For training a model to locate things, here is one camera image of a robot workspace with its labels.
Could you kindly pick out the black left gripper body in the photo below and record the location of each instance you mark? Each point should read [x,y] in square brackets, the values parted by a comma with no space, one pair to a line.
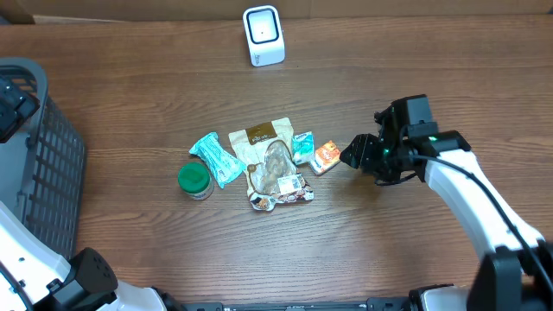
[11,111]

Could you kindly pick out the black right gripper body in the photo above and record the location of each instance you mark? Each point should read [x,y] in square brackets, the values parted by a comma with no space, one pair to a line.
[381,160]

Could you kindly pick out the small orange box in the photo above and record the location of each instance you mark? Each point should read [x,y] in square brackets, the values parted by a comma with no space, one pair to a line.
[325,158]

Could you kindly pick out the small teal tissue pack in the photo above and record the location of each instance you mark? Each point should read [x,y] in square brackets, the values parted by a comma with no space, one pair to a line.
[303,146]

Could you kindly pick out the beige snack pouch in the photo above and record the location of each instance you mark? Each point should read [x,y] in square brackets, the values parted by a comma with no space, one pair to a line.
[271,175]

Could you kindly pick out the light green wipes packet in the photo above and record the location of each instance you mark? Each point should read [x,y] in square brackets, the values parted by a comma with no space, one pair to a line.
[225,167]

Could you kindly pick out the green lid white jar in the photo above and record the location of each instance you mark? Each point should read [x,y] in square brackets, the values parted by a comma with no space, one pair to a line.
[195,180]

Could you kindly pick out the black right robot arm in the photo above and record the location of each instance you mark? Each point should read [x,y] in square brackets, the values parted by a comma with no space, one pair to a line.
[515,271]

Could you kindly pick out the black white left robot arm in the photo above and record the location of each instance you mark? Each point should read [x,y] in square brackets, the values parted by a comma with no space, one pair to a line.
[34,277]

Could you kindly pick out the white barcode scanner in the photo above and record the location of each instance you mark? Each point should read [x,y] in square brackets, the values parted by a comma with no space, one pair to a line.
[264,35]

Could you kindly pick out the grey plastic mesh basket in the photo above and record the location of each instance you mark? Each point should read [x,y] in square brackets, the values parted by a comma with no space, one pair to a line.
[43,164]

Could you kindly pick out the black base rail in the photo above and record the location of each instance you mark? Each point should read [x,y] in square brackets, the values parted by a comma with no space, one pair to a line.
[371,304]

